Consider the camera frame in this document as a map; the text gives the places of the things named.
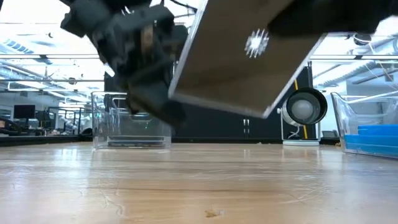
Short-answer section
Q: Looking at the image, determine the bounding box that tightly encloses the white cylindrical lamp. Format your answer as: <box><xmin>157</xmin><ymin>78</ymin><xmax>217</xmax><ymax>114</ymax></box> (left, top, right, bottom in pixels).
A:
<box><xmin>276</xmin><ymin>87</ymin><xmax>328</xmax><ymax>147</ymax></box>

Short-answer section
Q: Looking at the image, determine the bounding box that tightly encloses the small brown crumb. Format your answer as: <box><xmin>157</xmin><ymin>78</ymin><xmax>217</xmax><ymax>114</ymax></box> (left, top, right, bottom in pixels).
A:
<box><xmin>204</xmin><ymin>208</ymin><xmax>223</xmax><ymax>219</ymax></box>

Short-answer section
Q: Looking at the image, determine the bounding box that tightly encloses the blue plastic case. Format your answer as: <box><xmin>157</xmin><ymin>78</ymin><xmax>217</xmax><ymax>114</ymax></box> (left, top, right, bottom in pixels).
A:
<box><xmin>344</xmin><ymin>142</ymin><xmax>398</xmax><ymax>158</ymax></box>
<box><xmin>344</xmin><ymin>134</ymin><xmax>398</xmax><ymax>147</ymax></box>
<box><xmin>357</xmin><ymin>124</ymin><xmax>398</xmax><ymax>136</ymax></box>

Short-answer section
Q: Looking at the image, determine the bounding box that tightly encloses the black ceiling device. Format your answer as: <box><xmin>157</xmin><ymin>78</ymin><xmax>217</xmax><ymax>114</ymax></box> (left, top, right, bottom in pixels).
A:
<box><xmin>352</xmin><ymin>32</ymin><xmax>373</xmax><ymax>47</ymax></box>

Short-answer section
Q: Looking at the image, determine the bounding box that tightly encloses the black partition panel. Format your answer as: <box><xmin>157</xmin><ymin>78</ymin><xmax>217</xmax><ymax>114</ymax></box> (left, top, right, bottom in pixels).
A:
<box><xmin>103</xmin><ymin>67</ymin><xmax>315</xmax><ymax>141</ymax></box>

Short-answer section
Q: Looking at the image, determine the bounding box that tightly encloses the yellow cable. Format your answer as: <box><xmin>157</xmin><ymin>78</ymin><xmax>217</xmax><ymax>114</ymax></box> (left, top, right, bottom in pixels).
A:
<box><xmin>293</xmin><ymin>78</ymin><xmax>309</xmax><ymax>140</ymax></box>

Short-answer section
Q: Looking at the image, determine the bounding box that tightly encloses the black monitor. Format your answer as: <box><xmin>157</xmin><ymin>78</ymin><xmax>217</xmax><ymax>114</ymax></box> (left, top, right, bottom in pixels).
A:
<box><xmin>12</xmin><ymin>104</ymin><xmax>36</xmax><ymax>120</ymax></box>

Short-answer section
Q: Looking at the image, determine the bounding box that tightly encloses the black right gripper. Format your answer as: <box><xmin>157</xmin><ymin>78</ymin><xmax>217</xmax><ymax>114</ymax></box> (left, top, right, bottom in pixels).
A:
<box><xmin>267</xmin><ymin>0</ymin><xmax>398</xmax><ymax>37</ymax></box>

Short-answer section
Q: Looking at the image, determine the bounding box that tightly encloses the clear plastic bin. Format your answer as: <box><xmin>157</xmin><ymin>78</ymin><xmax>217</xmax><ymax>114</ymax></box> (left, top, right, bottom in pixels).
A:
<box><xmin>90</xmin><ymin>90</ymin><xmax>173</xmax><ymax>151</ymax></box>
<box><xmin>330</xmin><ymin>91</ymin><xmax>398</xmax><ymax>160</ymax></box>

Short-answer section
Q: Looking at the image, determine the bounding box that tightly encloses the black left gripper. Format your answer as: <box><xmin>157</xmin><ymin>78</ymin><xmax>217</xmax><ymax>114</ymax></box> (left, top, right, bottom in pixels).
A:
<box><xmin>60</xmin><ymin>0</ymin><xmax>189</xmax><ymax>127</ymax></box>

